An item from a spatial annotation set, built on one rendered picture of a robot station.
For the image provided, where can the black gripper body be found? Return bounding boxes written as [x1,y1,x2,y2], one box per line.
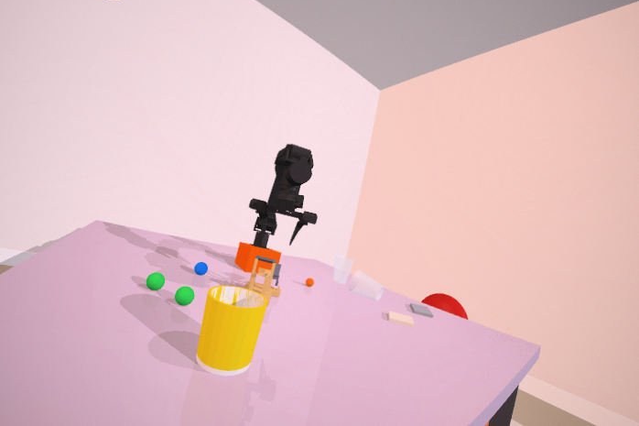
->
[248,185,318,224]

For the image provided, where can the white plastic cup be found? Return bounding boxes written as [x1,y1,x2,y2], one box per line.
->
[349,270,384,301]
[333,255,354,284]

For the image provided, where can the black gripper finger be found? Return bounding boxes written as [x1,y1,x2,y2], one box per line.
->
[255,211,268,239]
[289,221,308,246]

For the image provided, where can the peach flat bar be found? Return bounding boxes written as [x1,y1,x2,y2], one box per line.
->
[388,311,415,327]

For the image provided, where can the green ball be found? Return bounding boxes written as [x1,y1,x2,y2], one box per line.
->
[146,272,165,291]
[175,286,195,306]

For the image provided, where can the yellow mug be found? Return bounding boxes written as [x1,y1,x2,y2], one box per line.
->
[196,286,268,376]

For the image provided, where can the grey flat rectangular tile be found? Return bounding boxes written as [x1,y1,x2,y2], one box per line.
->
[409,302,434,318]

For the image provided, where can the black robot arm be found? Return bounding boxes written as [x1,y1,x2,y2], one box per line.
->
[250,143,314,250]

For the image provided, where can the blue ball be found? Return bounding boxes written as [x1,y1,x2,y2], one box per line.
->
[194,262,208,276]

